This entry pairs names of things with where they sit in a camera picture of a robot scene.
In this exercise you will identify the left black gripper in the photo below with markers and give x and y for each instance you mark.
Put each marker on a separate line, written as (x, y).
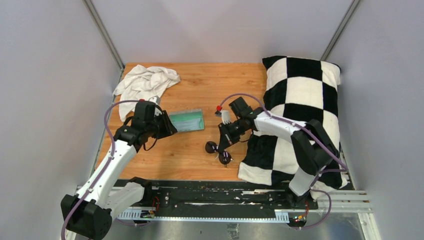
(168, 128)

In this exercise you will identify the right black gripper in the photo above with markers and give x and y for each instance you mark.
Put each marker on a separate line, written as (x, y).
(226, 140)

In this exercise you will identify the black sunglasses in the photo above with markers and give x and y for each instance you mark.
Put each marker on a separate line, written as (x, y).
(223, 156)

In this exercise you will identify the grey glasses case green lining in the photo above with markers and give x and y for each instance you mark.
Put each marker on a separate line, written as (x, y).
(187, 115)

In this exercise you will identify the light blue lens cloth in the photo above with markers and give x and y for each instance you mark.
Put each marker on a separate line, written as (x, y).
(188, 125)

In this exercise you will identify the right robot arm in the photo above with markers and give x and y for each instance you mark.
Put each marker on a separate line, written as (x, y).
(312, 146)

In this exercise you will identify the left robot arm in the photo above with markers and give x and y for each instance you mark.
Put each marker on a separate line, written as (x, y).
(91, 211)

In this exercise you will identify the white crumpled cloth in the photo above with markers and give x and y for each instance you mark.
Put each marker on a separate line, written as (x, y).
(146, 82)

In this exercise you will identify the black white checkered blanket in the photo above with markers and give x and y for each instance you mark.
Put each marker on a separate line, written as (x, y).
(299, 89)

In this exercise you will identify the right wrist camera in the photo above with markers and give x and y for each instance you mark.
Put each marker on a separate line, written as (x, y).
(223, 114)

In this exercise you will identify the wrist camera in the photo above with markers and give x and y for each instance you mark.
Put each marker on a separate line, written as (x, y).
(155, 99)
(223, 114)

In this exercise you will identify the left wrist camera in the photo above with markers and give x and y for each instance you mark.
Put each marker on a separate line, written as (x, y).
(155, 99)

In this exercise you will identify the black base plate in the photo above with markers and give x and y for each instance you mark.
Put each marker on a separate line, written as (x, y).
(221, 199)

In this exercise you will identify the left aluminium frame post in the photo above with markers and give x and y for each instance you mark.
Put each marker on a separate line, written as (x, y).
(91, 8)

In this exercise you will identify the aluminium frame post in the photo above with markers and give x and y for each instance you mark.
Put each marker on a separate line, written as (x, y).
(91, 8)
(352, 8)

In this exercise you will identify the right aluminium frame post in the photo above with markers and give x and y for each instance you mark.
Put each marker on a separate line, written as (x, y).
(352, 8)

